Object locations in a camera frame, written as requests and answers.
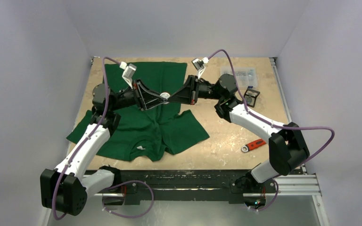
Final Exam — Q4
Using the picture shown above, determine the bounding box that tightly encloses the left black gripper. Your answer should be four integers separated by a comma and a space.
110, 78, 166, 111

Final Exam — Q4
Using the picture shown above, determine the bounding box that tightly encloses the green t-shirt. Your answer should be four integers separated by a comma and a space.
66, 61, 211, 163

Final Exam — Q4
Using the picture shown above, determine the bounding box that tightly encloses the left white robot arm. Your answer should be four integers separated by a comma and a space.
40, 80, 169, 220

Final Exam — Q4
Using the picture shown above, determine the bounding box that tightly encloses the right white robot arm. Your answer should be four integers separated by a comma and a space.
167, 74, 310, 192

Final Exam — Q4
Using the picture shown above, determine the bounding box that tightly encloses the clear plastic parts box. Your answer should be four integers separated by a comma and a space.
219, 66, 258, 90

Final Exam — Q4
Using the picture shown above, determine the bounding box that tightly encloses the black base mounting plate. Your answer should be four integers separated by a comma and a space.
98, 169, 276, 207

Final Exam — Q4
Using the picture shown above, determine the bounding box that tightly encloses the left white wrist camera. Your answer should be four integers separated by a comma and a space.
119, 61, 137, 89

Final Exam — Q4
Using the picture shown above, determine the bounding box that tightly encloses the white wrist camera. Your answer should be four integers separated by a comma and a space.
191, 57, 209, 79
119, 61, 137, 89

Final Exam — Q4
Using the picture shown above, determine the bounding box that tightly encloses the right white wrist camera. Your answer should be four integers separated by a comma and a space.
191, 57, 209, 79

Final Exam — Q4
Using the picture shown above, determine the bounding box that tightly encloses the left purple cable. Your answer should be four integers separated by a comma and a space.
51, 56, 154, 220

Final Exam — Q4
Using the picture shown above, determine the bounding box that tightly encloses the purple cable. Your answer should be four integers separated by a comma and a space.
207, 49, 336, 213
51, 56, 154, 220

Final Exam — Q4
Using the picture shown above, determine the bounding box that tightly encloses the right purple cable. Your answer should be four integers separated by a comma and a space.
207, 49, 336, 213

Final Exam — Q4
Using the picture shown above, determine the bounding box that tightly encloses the red handled adjustable wrench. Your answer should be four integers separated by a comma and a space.
241, 139, 266, 153

